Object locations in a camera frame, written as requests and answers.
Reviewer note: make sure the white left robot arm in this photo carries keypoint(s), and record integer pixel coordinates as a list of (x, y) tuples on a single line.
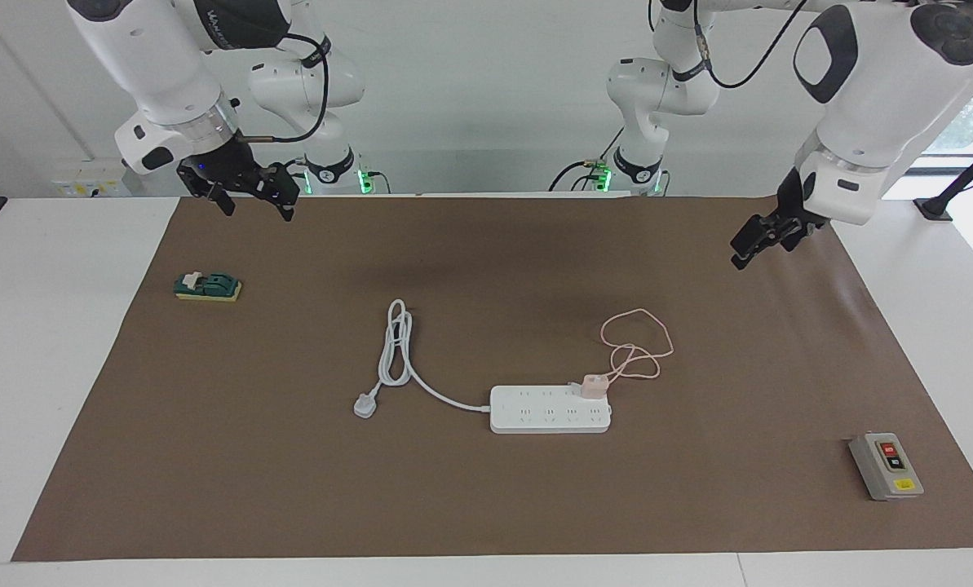
[(877, 106)]

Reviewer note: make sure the white power strip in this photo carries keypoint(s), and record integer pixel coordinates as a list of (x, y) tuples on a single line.
[(543, 412)]

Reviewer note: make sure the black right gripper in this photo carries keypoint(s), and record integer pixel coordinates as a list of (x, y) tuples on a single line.
[(221, 163)]

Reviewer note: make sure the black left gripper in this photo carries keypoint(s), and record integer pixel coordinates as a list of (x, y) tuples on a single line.
[(792, 200)]

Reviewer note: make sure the pink charger adapter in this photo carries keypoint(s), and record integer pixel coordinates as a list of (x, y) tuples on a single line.
[(594, 386)]

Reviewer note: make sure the brown table mat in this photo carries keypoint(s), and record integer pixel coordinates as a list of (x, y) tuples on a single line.
[(486, 505)]

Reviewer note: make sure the black stand with slanted pole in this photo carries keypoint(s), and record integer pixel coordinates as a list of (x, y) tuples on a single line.
[(935, 208)]

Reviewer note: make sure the grey on-off switch box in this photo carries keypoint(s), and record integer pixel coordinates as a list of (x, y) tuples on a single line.
[(882, 469)]

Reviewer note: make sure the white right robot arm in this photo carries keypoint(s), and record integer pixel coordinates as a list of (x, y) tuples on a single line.
[(160, 73)]

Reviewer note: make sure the green knife switch yellow base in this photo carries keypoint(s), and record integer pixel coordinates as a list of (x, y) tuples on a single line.
[(209, 287)]

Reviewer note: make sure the white wall outlet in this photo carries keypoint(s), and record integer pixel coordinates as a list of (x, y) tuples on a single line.
[(86, 187)]

